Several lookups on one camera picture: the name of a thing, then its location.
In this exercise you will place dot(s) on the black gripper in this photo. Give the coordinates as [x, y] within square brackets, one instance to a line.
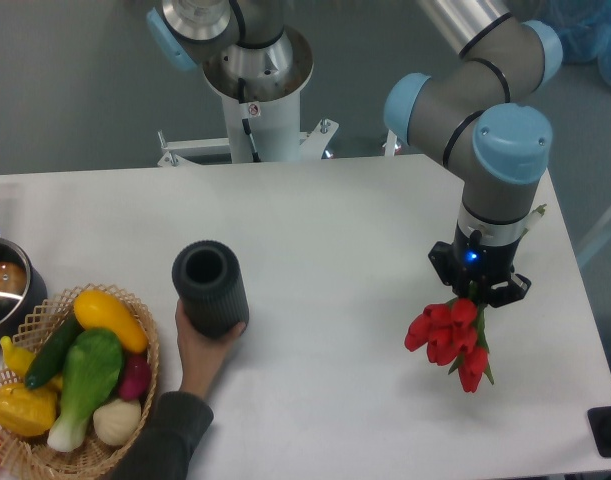
[479, 262]

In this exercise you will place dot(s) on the red tulip bouquet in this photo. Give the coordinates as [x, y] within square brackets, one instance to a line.
[453, 334]

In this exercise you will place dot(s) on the dark grey ribbed vase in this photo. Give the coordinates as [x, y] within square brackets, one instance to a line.
[208, 280]

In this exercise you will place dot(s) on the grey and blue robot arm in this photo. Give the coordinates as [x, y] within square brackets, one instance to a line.
[472, 123]

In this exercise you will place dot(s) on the dark grey sleeved forearm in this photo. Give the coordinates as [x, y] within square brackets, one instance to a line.
[165, 447]

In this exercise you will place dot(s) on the person's hand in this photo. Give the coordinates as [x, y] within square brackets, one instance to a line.
[201, 357]

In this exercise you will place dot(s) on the black device at edge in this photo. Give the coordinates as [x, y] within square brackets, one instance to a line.
[600, 423]

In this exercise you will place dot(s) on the blue plastic bag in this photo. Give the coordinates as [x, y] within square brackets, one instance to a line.
[584, 29]

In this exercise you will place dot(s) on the yellow plastic squash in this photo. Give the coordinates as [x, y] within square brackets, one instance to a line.
[98, 309]

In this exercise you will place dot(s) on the white plastic garlic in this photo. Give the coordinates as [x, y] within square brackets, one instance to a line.
[116, 421]

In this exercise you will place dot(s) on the green plastic bok choy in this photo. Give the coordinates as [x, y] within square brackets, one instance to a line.
[91, 371]

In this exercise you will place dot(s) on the green plastic cucumber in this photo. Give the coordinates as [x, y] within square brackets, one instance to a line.
[50, 360]

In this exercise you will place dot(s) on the yellow plastic banana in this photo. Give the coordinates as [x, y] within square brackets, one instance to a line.
[22, 363]

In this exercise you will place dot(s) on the yellow plastic bell pepper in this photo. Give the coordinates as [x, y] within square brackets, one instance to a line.
[27, 413]

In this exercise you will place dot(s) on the white frame at right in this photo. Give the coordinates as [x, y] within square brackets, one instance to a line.
[594, 240]

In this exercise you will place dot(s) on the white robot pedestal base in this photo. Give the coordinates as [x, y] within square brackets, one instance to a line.
[260, 92]

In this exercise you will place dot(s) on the blue handled steel pot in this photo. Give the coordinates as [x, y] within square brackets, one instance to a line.
[21, 287]

